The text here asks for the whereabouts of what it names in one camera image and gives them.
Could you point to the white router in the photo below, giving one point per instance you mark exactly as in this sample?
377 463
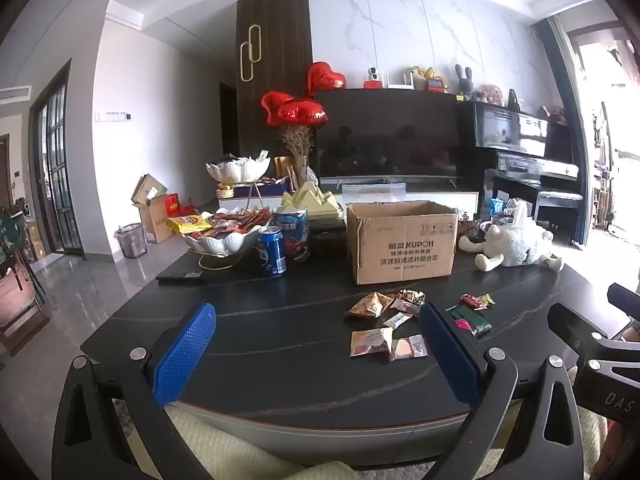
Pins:
400 82

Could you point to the large white lotus snack bowl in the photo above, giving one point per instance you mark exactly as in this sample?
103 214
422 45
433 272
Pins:
225 245

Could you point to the dark green snack packet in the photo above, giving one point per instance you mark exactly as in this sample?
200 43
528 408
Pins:
472 321

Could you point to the black framed glass door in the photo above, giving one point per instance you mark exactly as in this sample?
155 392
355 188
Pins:
56 160

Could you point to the white television cabinet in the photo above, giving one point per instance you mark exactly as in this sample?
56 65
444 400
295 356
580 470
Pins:
440 200

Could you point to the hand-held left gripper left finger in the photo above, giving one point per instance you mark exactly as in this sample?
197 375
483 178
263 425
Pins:
185 355

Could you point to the blue curtain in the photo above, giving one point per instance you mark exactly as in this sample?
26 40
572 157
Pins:
562 125

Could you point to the blue snack canister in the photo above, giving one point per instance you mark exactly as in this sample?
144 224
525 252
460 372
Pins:
292 235

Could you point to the black piano bench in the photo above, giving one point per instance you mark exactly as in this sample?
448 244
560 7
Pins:
557 199

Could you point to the yellow toy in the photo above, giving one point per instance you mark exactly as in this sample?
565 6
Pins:
430 80

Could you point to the small white snack packet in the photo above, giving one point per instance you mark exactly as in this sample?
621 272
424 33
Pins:
397 321

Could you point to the brown cardboard box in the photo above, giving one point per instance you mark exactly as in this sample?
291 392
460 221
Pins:
400 250

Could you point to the white security camera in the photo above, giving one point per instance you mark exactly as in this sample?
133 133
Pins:
371 79

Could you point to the red gift bag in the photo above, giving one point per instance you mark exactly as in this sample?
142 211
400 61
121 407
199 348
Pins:
188 210

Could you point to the blue snack bag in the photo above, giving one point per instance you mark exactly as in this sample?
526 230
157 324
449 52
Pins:
497 206

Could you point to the dried flower bouquet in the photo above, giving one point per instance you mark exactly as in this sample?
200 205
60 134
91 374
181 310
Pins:
299 145

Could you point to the red snack packet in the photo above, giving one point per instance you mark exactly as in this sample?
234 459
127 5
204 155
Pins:
410 348

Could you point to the red heart balloon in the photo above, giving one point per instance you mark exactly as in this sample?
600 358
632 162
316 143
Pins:
274 105
325 79
302 114

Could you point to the yellow snack bag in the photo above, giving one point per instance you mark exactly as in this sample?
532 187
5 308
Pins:
187 224

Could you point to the blue snack tray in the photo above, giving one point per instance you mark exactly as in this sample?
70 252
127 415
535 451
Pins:
267 191

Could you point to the grey trash bin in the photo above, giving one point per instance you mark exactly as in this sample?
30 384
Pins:
131 242

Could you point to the beige snack packet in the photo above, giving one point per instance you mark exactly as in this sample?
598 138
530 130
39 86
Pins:
369 306
371 342

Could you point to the grey toy rabbit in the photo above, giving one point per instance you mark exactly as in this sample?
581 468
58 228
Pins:
465 84

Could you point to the cardboard box with red print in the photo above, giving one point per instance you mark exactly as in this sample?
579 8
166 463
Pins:
159 222

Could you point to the round patterned snack tin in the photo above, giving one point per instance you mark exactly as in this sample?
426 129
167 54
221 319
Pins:
472 231

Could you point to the black upright piano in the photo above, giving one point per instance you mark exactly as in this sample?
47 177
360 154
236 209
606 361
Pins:
520 135

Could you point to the white air conditioner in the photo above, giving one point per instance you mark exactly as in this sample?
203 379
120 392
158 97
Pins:
15 96

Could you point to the black television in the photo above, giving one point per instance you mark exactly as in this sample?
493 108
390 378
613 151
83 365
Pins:
390 135

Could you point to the white wall switch panel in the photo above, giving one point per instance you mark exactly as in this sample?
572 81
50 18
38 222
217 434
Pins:
114 116

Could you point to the black remote control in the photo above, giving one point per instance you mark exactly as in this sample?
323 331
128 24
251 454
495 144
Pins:
179 276

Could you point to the open cardboard box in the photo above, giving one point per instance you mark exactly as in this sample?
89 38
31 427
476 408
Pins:
149 189

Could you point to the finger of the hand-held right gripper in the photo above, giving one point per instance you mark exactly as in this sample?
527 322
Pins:
572 321
625 297

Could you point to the dark metronome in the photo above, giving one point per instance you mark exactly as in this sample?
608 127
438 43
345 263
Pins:
513 101

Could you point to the gold mountain-shaped box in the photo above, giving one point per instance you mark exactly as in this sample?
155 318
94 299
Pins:
312 202

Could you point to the gold wall ornament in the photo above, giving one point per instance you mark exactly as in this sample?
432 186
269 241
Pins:
251 52

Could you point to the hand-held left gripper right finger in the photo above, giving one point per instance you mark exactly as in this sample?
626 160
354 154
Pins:
450 355

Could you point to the white plush sheep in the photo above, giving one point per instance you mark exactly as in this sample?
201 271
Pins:
517 245

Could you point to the plush teddy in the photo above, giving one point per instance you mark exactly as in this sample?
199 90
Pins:
491 95

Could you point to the red wrapped candy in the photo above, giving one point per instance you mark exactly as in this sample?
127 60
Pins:
476 301

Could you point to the foil candy packet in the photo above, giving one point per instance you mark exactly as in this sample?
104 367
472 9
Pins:
407 302

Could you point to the blue soda can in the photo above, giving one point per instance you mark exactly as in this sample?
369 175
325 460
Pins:
271 255

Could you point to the small white lotus bowl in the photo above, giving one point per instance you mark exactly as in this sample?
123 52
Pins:
237 170

